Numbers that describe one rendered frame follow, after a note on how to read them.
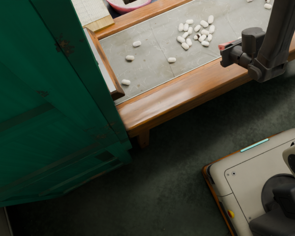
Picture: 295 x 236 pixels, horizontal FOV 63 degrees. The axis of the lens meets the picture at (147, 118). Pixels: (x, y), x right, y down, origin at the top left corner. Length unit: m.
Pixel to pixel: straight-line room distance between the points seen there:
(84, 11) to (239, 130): 1.25
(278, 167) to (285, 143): 0.15
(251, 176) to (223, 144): 0.36
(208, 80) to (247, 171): 0.67
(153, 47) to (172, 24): 0.14
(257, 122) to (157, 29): 1.07
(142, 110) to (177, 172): 0.82
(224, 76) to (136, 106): 0.37
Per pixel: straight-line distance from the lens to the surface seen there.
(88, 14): 1.15
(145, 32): 1.12
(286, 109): 2.00
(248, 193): 1.49
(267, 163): 1.54
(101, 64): 0.91
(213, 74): 1.02
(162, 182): 1.66
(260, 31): 0.80
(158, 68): 1.03
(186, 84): 0.98
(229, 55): 0.89
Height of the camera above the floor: 1.66
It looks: 75 degrees down
